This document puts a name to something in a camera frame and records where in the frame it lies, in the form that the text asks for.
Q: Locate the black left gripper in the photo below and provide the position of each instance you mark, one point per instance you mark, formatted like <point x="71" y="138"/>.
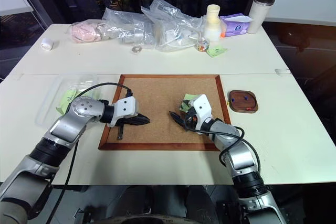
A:
<point x="126" y="123"/>

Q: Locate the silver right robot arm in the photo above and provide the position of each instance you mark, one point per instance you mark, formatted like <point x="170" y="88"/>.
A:
<point x="239" y="155"/>

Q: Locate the green sticky note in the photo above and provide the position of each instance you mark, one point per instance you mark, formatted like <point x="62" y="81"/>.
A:
<point x="65" y="100"/>
<point x="187" y="96"/>

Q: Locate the pink cloth in bag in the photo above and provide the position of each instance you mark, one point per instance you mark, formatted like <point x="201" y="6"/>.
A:
<point x="84" y="32"/>

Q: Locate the purple tissue pack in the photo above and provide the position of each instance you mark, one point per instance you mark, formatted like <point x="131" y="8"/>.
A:
<point x="235" y="26"/>

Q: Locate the white tape roll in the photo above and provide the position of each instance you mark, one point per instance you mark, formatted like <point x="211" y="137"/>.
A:
<point x="46" y="44"/>

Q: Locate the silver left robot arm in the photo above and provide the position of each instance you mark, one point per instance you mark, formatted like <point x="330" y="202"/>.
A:
<point x="71" y="119"/>

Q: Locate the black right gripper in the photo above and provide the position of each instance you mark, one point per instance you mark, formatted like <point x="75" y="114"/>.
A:
<point x="190" y="120"/>

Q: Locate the wood-framed cork board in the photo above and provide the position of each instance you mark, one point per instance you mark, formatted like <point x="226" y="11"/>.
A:
<point x="160" y="98"/>

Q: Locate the clear plastic box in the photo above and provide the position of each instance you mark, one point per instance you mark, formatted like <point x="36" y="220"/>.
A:
<point x="52" y="95"/>

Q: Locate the small clear pushpin jar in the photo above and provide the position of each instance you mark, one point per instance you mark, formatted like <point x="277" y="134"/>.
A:
<point x="202" y="45"/>

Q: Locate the green sticky note pad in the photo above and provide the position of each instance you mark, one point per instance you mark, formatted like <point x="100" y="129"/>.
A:
<point x="216" y="51"/>

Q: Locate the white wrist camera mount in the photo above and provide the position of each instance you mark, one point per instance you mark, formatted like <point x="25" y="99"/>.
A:
<point x="126" y="107"/>
<point x="202" y="108"/>

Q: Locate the large clear plastic bag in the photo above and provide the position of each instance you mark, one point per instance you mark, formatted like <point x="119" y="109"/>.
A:
<point x="170" y="24"/>

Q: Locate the dark wooden tray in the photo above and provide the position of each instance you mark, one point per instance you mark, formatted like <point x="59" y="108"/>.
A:
<point x="242" y="102"/>

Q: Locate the white tumbler dark lid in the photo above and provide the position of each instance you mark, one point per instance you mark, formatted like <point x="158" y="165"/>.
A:
<point x="258" y="14"/>

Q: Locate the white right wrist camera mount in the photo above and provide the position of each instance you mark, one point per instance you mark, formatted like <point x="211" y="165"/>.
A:
<point x="202" y="108"/>

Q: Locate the cream plastic bottle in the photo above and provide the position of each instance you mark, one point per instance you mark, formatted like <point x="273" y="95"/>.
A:
<point x="212" y="22"/>

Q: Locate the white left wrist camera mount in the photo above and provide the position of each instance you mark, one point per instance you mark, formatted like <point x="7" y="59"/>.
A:
<point x="126" y="107"/>

